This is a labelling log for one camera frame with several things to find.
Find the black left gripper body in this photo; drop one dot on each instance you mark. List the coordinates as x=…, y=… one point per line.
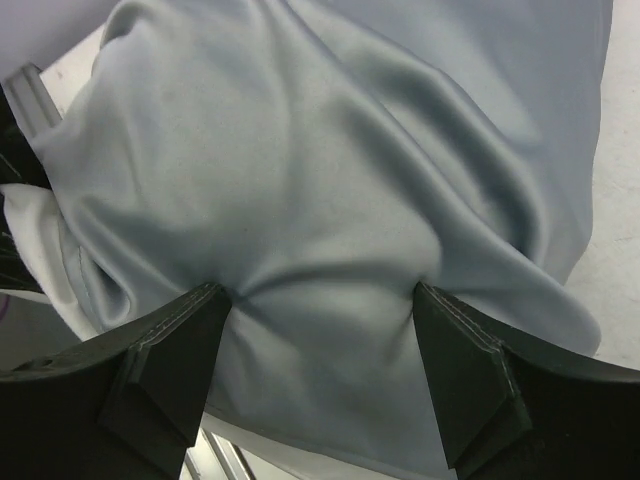
x=19, y=164

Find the aluminium front rail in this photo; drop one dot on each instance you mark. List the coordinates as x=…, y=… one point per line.
x=215, y=458

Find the aluminium back rail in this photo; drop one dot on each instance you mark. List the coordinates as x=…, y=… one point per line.
x=30, y=102

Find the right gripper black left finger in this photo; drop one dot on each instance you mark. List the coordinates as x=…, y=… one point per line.
x=126, y=404

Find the aluminium rail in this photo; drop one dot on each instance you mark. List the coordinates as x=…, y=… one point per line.
x=30, y=102
x=215, y=458

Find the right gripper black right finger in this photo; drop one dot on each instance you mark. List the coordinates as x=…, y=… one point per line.
x=512, y=406

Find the grey pillowcase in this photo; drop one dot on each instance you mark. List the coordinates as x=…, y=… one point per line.
x=319, y=159

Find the white pillow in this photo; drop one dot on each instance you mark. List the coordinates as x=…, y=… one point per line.
x=35, y=226

